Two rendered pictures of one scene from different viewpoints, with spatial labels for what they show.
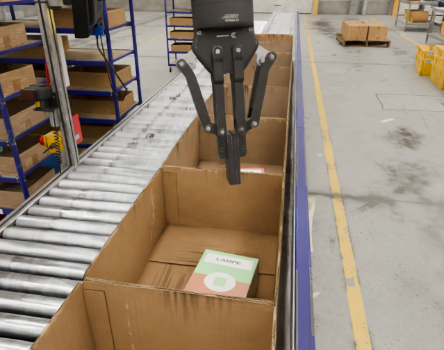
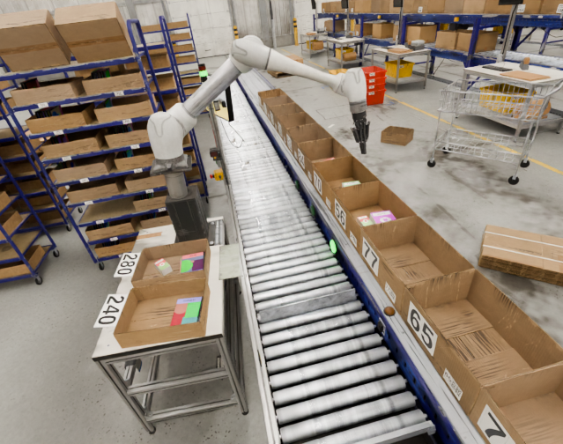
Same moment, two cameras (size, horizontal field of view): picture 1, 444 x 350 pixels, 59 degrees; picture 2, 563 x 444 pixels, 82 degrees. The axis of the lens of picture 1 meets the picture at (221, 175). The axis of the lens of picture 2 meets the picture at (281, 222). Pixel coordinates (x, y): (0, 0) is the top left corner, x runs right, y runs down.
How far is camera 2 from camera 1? 1.48 m
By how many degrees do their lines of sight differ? 17
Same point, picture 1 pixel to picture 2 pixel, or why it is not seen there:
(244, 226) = (341, 177)
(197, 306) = (361, 187)
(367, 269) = not seen: hidden behind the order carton
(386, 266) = not seen: hidden behind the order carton
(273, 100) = (311, 130)
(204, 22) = (359, 118)
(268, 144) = (326, 149)
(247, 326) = (373, 188)
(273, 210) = (350, 168)
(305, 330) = not seen: hidden behind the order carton
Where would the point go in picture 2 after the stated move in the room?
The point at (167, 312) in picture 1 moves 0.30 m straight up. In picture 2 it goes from (353, 191) to (355, 142)
